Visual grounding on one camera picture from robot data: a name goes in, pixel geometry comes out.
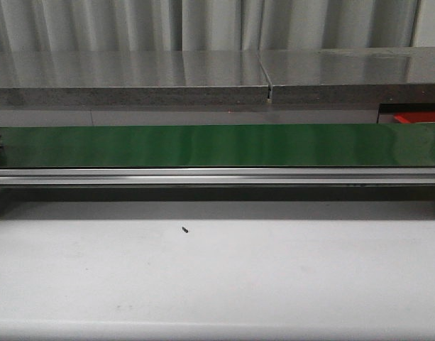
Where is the green conveyor belt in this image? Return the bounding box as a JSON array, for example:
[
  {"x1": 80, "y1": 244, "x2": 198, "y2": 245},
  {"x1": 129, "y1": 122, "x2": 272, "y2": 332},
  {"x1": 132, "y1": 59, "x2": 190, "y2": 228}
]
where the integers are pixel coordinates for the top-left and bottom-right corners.
[{"x1": 0, "y1": 124, "x2": 435, "y2": 168}]

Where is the aluminium conveyor frame rail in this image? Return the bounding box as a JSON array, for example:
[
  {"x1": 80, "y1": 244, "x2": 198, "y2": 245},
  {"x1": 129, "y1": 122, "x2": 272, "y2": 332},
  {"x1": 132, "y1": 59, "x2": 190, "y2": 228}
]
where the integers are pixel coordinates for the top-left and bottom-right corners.
[{"x1": 0, "y1": 167, "x2": 435, "y2": 186}]

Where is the right grey stone countertop slab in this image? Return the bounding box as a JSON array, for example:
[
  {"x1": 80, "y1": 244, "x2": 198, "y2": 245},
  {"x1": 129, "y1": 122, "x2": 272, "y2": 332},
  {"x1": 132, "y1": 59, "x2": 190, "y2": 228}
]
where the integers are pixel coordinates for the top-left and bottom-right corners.
[{"x1": 260, "y1": 47, "x2": 435, "y2": 106}]

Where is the grey pleated curtain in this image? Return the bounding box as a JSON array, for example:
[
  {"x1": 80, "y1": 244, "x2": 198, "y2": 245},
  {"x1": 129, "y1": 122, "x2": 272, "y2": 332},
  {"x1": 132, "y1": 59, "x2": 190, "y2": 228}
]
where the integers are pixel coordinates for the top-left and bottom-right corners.
[{"x1": 0, "y1": 1, "x2": 419, "y2": 52}]

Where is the red plastic tray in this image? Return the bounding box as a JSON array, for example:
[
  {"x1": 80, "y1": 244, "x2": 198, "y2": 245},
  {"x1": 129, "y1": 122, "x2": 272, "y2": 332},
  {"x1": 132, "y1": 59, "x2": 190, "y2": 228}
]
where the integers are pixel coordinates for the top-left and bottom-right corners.
[{"x1": 394, "y1": 112, "x2": 435, "y2": 124}]

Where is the grey stone countertop slab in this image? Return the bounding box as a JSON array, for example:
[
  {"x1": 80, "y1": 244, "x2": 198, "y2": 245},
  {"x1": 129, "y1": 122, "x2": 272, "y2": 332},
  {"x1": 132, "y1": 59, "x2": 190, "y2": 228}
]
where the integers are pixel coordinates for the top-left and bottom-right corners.
[
  {"x1": 260, "y1": 47, "x2": 435, "y2": 106},
  {"x1": 0, "y1": 51, "x2": 270, "y2": 107}
]

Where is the left grey stone countertop slab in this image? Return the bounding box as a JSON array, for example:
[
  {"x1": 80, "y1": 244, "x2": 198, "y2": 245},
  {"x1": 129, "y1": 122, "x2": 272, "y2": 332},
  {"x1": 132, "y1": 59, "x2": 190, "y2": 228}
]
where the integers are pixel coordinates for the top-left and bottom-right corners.
[{"x1": 0, "y1": 51, "x2": 270, "y2": 107}]

